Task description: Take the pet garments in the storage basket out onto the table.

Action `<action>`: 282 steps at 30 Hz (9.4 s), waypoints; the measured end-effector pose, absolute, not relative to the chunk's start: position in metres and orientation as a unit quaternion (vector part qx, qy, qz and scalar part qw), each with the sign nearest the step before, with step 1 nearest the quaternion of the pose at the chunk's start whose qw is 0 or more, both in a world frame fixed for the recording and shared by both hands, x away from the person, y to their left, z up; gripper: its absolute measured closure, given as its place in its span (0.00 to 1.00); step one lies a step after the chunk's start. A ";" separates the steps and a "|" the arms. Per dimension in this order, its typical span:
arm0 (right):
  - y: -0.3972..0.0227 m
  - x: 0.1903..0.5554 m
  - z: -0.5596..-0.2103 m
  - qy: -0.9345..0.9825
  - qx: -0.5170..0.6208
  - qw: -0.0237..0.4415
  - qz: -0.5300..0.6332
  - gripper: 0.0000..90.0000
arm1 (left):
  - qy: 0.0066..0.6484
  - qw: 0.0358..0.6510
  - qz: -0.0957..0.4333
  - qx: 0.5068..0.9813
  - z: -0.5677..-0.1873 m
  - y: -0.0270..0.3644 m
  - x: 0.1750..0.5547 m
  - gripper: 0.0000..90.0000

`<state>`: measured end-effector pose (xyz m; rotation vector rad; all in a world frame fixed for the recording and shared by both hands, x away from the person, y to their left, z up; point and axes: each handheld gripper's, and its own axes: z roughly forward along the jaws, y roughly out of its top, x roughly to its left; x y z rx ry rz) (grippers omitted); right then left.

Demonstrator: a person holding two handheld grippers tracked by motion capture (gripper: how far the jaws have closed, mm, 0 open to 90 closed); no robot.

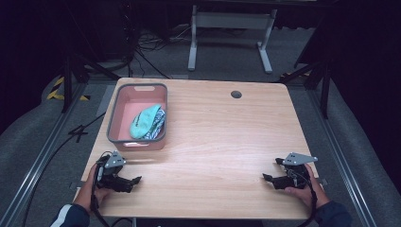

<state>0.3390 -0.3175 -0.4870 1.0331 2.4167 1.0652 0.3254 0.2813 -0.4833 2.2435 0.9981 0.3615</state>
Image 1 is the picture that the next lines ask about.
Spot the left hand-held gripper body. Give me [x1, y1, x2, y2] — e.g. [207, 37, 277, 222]
[96, 149, 128, 192]

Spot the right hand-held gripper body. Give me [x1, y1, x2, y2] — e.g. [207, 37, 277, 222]
[273, 151, 319, 191]

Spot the person's right hand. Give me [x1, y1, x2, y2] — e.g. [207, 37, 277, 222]
[284, 163, 331, 210]

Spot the person's left hand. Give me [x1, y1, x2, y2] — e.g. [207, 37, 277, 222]
[74, 163, 112, 214]

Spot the teal sock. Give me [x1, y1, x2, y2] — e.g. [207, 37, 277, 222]
[129, 103, 163, 140]

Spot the blue white striped cloth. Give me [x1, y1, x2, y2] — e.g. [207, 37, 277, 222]
[142, 108, 166, 141]

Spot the pink basket with grey rim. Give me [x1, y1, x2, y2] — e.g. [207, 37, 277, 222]
[106, 82, 168, 152]

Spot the black tripod stand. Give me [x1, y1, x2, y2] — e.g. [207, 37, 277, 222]
[279, 58, 333, 120]
[61, 51, 121, 114]

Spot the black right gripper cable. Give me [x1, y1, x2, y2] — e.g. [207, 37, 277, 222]
[287, 168, 318, 227]

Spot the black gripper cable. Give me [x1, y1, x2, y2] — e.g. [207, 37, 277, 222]
[90, 153, 112, 227]
[287, 168, 318, 227]

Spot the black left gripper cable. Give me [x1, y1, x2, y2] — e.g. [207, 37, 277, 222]
[90, 153, 112, 227]

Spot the grey metal floor rail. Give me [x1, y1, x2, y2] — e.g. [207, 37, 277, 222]
[305, 88, 379, 227]
[0, 82, 118, 227]

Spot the black floor cable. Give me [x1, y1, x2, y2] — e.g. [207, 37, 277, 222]
[20, 112, 107, 227]

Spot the bundle of black floor cables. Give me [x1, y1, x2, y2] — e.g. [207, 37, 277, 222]
[120, 3, 193, 79]

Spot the white metal table frame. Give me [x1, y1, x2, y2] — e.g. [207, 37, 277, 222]
[187, 4, 279, 75]

